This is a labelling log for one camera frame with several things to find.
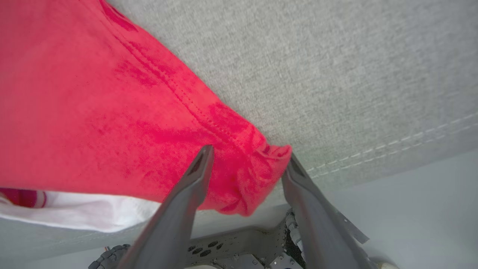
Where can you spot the grey fabric sofa cushion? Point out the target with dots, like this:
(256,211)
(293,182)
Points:
(336,74)

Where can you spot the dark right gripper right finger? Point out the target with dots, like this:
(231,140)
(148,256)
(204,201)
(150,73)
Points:
(317,224)

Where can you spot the red and white t-shirt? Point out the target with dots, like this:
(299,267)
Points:
(93,112)

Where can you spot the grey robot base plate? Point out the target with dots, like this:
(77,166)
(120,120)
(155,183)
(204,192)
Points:
(242,243)

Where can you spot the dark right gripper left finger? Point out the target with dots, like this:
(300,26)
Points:
(175,216)

